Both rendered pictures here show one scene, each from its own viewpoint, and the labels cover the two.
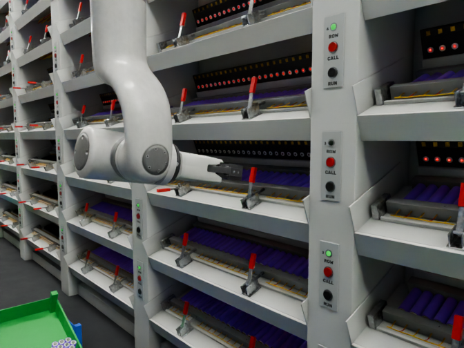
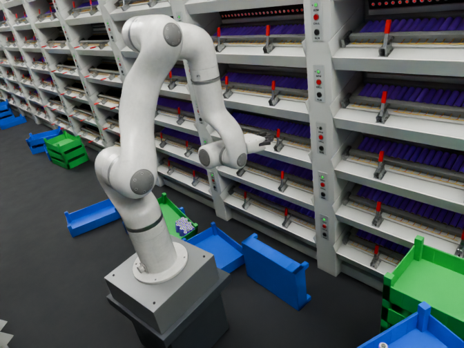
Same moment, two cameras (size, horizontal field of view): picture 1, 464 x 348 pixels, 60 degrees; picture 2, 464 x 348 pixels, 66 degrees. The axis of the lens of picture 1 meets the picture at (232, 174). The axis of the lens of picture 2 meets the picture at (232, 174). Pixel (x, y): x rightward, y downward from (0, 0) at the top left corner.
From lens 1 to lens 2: 67 cm
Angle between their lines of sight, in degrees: 23
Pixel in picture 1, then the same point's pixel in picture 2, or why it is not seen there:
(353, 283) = (334, 189)
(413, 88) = (360, 101)
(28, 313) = not seen: hidden behind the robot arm
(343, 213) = (328, 160)
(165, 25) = (201, 24)
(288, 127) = (297, 115)
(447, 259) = (373, 182)
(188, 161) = (250, 146)
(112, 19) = (208, 97)
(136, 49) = (221, 105)
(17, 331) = not seen: hidden behind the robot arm
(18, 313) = not seen: hidden behind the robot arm
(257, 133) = (279, 114)
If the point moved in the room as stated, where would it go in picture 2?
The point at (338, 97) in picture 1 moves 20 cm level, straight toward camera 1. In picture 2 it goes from (322, 106) to (323, 130)
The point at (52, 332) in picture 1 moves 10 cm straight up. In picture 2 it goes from (170, 214) to (166, 199)
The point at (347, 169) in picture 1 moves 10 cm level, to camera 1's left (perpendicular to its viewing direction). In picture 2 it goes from (329, 141) to (300, 146)
